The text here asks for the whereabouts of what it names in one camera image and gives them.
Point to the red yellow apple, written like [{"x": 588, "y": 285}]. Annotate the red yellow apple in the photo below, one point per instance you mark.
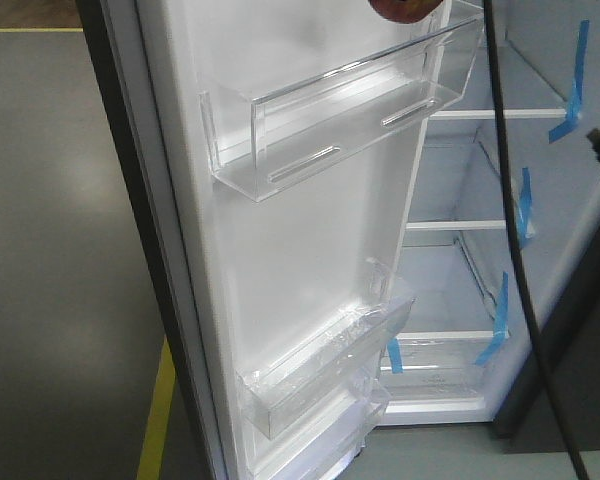
[{"x": 404, "y": 11}]

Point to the clear upper door bin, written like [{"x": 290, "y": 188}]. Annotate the clear upper door bin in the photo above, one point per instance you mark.
[{"x": 262, "y": 144}]

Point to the dark grey fridge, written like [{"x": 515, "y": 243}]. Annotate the dark grey fridge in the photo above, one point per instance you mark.
[{"x": 455, "y": 248}]

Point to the clear lower door bin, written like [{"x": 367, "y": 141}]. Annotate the clear lower door bin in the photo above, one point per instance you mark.
[{"x": 324, "y": 440}]

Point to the clear door bin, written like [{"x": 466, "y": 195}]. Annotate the clear door bin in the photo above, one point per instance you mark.
[
  {"x": 276, "y": 396},
  {"x": 262, "y": 144},
  {"x": 324, "y": 440}
]

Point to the clear fridge crisper drawer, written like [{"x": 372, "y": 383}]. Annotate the clear fridge crisper drawer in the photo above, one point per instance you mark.
[{"x": 433, "y": 369}]

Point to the clear middle door bin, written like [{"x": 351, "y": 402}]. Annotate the clear middle door bin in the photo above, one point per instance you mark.
[{"x": 276, "y": 396}]

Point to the fridge door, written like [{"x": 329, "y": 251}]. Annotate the fridge door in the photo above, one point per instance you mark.
[{"x": 240, "y": 282}]

